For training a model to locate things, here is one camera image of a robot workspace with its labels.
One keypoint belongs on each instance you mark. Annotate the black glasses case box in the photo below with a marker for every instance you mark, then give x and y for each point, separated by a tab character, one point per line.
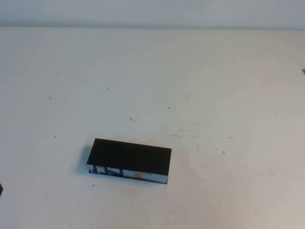
128	155

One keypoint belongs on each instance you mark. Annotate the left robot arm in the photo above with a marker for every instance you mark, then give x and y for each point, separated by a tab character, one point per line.
1	189

